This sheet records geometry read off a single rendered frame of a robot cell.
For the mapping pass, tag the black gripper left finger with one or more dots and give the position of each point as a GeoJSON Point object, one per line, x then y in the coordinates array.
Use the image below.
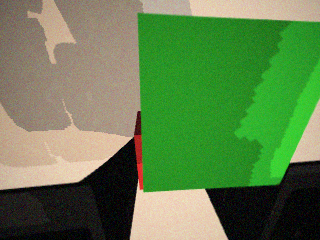
{"type": "Point", "coordinates": [102, 202]}

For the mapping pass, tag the red block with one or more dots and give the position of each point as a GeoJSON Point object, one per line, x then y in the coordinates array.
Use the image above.
{"type": "Point", "coordinates": [138, 148]}

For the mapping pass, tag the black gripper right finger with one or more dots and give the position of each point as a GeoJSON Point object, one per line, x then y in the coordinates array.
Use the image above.
{"type": "Point", "coordinates": [251, 212]}

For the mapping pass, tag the green block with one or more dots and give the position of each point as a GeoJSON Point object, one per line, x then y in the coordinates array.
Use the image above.
{"type": "Point", "coordinates": [224, 101]}

